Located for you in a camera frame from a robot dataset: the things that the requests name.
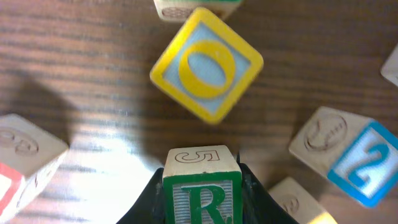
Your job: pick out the red I block centre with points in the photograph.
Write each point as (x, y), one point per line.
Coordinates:
(30, 156)

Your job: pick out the blue 2 block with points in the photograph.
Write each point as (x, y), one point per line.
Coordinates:
(356, 153)

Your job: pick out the blue T block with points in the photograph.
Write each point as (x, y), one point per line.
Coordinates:
(389, 69)

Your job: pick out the yellow S block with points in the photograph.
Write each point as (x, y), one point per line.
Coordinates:
(299, 204)

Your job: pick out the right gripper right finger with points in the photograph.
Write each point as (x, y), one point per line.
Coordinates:
(258, 206)

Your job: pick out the green R block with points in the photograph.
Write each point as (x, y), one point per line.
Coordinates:
(202, 185)

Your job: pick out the yellow O block right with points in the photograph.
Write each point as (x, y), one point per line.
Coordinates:
(207, 66)

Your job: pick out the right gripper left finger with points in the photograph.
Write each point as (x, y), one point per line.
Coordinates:
(149, 208)

